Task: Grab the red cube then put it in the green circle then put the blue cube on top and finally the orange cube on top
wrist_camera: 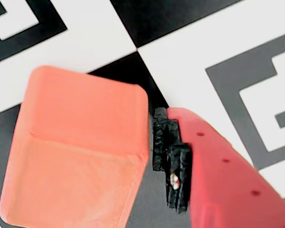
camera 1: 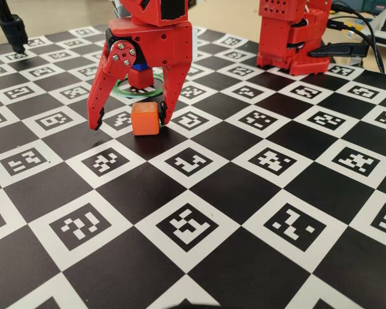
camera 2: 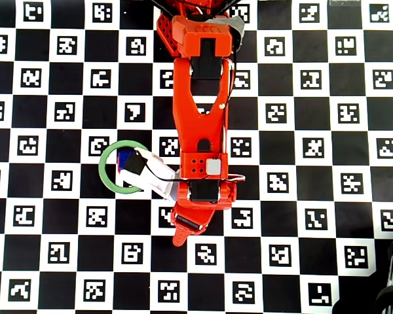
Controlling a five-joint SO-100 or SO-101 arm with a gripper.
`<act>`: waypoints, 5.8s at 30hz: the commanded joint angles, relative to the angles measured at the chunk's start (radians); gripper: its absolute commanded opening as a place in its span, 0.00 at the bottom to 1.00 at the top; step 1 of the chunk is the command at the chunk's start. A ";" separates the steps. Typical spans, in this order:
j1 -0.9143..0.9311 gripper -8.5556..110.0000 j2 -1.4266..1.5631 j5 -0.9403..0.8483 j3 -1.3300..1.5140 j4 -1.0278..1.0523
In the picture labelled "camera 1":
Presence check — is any green ring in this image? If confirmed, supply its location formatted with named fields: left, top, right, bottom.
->
left=111, top=73, right=165, bottom=99

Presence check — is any black white marker checkerboard mat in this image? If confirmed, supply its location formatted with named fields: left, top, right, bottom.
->
left=0, top=17, right=386, bottom=309

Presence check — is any orange cube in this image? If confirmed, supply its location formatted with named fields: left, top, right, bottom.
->
left=130, top=101, right=161, bottom=136

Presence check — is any black table clamp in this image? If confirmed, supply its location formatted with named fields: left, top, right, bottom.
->
left=309, top=42, right=370, bottom=59

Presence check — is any black usb plug cable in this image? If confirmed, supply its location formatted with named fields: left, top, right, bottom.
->
left=327, top=19, right=374, bottom=49

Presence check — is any green box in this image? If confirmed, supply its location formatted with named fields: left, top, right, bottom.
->
left=362, top=0, right=386, bottom=14

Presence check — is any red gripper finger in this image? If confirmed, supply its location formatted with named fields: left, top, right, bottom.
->
left=87, top=40, right=139, bottom=131
left=159, top=62, right=192, bottom=126

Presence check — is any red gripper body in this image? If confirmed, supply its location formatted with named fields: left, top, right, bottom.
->
left=104, top=0, right=194, bottom=70

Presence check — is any black tripod leg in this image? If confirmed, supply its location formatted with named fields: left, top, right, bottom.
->
left=0, top=0, right=29, bottom=54

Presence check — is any thick black cable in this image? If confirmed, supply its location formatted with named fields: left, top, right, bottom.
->
left=331, top=1, right=386, bottom=74

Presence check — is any red cube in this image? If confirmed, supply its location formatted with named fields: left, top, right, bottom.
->
left=127, top=67, right=154, bottom=89

